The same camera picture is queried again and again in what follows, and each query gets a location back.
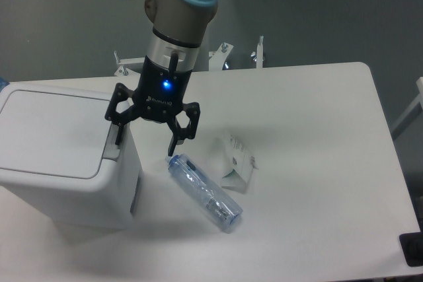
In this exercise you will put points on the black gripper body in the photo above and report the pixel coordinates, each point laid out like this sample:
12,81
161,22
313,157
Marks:
158,96

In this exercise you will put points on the white push-lid trash can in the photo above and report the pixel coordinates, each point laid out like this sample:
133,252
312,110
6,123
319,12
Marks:
60,155

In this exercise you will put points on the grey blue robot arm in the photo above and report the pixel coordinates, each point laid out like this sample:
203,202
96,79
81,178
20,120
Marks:
178,30

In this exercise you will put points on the clear blue plastic bottle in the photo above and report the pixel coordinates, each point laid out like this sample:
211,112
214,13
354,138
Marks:
218,205

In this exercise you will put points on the crumpled white milk carton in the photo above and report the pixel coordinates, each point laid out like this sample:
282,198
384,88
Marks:
241,162

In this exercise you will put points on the blue object at left edge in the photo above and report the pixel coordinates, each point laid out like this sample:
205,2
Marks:
3,83

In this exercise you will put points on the black clamp at table corner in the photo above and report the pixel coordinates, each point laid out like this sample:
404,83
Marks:
411,244

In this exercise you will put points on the white metal base frame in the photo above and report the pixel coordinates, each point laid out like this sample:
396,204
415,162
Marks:
217,60

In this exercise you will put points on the white frame at right edge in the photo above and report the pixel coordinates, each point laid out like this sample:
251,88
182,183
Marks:
411,112

